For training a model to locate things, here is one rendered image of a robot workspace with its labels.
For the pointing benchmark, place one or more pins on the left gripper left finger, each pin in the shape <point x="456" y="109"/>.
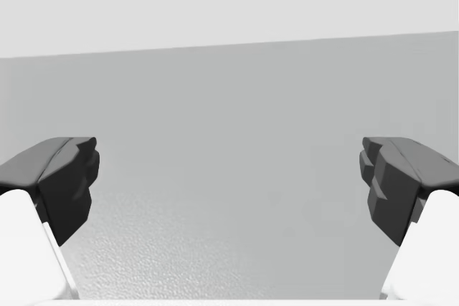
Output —
<point x="61" y="191"/>

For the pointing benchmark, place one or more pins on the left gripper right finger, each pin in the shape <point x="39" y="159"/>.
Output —
<point x="394" y="191"/>

